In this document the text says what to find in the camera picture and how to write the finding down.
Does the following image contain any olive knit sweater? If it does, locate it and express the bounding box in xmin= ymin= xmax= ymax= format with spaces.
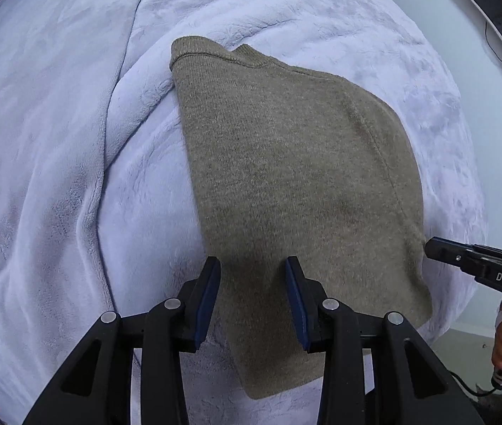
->
xmin=170 ymin=36 xmax=433 ymax=399

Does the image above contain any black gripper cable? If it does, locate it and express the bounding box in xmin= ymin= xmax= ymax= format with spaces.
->
xmin=447 ymin=368 xmax=500 ymax=399

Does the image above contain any lavender fleece bed blanket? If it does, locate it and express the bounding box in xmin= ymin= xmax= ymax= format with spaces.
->
xmin=0 ymin=0 xmax=487 ymax=424

